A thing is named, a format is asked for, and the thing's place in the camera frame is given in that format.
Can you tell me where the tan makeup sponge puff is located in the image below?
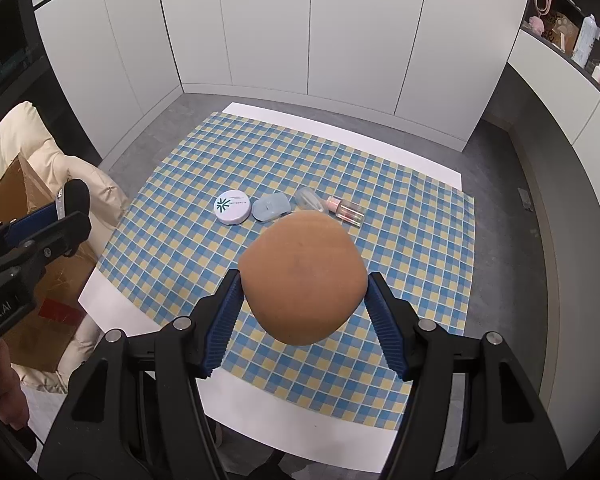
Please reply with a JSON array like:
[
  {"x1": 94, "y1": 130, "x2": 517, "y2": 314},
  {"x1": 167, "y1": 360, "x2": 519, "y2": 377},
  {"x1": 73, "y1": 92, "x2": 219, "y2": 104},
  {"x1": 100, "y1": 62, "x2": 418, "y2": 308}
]
[{"x1": 239, "y1": 210, "x2": 370, "y2": 346}]

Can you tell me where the person's left hand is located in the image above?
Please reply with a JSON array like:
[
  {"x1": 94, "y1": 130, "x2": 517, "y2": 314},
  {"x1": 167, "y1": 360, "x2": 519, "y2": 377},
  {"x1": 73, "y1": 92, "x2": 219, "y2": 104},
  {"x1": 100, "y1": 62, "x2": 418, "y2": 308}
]
[{"x1": 0, "y1": 337, "x2": 31, "y2": 431}]

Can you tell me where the clear contact lens case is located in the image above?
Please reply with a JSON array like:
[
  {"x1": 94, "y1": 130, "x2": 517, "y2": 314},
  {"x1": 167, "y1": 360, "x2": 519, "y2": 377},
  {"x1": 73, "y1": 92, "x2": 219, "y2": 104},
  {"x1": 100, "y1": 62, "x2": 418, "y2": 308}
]
[{"x1": 294, "y1": 186, "x2": 328, "y2": 213}]

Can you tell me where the brown printed box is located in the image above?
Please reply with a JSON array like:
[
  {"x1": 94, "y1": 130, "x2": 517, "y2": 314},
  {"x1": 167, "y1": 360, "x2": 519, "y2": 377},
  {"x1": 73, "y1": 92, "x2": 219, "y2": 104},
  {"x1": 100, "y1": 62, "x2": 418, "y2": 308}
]
[{"x1": 542, "y1": 10, "x2": 581, "y2": 51}]

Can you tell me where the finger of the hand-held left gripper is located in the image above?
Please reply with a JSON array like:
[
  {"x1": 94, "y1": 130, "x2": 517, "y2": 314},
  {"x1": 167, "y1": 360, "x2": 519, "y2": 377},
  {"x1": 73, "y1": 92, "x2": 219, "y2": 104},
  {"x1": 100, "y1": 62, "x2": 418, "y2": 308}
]
[
  {"x1": 0, "y1": 202, "x2": 68, "y2": 257},
  {"x1": 0, "y1": 211, "x2": 92, "y2": 287}
]

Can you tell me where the light blue plastic case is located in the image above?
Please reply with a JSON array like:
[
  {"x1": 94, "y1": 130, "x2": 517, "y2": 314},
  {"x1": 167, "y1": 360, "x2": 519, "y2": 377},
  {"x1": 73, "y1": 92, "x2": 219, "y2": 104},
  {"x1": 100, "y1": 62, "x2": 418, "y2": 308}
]
[{"x1": 251, "y1": 193, "x2": 292, "y2": 222}]

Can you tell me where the white cupboard wall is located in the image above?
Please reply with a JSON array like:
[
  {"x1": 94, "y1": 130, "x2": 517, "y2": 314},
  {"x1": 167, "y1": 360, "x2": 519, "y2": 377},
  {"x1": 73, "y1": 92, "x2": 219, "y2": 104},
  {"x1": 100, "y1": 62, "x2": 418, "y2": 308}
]
[{"x1": 30, "y1": 0, "x2": 546, "y2": 153}]

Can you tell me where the white round powder compact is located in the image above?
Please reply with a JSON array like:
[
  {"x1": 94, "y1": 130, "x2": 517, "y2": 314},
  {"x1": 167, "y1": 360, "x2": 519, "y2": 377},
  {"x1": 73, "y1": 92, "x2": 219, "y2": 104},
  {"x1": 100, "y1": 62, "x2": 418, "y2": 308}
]
[{"x1": 213, "y1": 190, "x2": 252, "y2": 226}]

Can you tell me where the black glass cabinet panel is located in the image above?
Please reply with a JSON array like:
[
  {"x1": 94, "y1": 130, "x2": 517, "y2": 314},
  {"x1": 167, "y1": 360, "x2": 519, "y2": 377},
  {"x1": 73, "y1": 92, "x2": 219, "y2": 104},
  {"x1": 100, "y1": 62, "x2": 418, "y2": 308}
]
[{"x1": 0, "y1": 0, "x2": 103, "y2": 166}]

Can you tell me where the brown cardboard box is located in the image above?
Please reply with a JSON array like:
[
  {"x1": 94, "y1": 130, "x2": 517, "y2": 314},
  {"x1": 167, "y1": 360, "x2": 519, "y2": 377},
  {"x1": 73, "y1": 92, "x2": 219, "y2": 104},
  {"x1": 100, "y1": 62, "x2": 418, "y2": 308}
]
[{"x1": 0, "y1": 155, "x2": 98, "y2": 373}]

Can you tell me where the cream padded armchair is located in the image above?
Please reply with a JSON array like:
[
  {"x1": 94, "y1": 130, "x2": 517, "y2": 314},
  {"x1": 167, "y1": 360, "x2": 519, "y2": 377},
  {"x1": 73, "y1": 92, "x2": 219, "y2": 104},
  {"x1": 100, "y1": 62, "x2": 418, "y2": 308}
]
[{"x1": 0, "y1": 101, "x2": 130, "y2": 393}]

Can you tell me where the blue yellow checked tablecloth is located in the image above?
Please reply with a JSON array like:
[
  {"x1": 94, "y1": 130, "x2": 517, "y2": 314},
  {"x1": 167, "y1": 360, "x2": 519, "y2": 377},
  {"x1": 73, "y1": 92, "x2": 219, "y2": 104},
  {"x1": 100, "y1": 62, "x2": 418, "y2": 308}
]
[{"x1": 97, "y1": 112, "x2": 476, "y2": 431}]

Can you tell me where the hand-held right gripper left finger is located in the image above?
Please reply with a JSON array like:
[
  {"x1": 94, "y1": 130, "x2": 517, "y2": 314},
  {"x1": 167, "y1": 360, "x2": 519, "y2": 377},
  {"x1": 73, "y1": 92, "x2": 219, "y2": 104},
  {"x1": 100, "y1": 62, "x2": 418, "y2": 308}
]
[{"x1": 37, "y1": 269, "x2": 245, "y2": 480}]

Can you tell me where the white shelf bottle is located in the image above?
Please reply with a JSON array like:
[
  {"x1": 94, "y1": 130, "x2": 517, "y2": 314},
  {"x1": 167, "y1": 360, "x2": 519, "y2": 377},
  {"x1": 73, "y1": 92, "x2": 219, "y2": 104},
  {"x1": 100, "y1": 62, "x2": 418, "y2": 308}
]
[{"x1": 572, "y1": 14, "x2": 600, "y2": 66}]

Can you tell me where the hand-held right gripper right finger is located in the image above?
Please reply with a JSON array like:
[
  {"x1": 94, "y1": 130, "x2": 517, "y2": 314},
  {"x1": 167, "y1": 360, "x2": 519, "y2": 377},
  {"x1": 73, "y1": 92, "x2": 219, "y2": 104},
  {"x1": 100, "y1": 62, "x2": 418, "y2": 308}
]
[{"x1": 367, "y1": 271, "x2": 566, "y2": 480}]

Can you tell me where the pink-capped clear bottle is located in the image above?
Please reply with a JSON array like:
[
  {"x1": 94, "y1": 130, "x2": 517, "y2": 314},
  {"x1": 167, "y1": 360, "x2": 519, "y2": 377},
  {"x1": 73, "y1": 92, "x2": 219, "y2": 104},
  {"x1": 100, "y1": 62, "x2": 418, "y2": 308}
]
[{"x1": 326, "y1": 196, "x2": 366, "y2": 228}]

